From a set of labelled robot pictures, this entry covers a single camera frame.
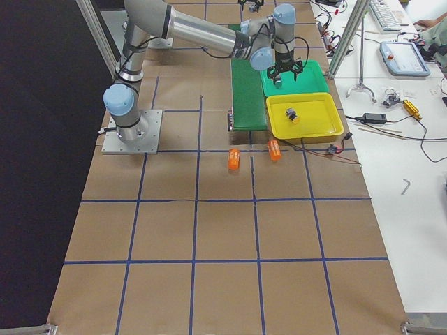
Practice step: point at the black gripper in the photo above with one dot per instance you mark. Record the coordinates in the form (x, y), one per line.
(253, 4)
(283, 63)

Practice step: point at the orange 4680 cylinder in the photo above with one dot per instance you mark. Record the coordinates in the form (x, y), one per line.
(274, 150)
(233, 159)

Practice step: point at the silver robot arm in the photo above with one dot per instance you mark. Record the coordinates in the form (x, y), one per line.
(267, 43)

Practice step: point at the green plastic tray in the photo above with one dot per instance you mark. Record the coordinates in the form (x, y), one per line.
(311, 80)

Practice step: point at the green conveyor belt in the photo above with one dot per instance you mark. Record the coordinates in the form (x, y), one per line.
(248, 102)

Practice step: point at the yellow plastic tray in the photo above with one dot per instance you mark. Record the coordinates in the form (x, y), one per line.
(319, 116)

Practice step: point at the black power adapter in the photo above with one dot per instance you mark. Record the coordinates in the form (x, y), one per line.
(374, 118)

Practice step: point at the white keyboard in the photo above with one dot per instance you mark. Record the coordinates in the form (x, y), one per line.
(384, 18)

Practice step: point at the blue teach pendant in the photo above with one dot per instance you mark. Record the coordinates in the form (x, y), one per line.
(403, 59)

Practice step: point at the gold resistor block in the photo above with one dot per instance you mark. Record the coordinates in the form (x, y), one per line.
(411, 109)

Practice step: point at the metal allen key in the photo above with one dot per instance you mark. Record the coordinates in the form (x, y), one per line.
(406, 187)

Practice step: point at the aluminium frame post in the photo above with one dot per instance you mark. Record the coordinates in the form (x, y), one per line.
(352, 24)

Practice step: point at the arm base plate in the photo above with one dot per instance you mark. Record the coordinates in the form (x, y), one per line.
(140, 139)
(160, 43)

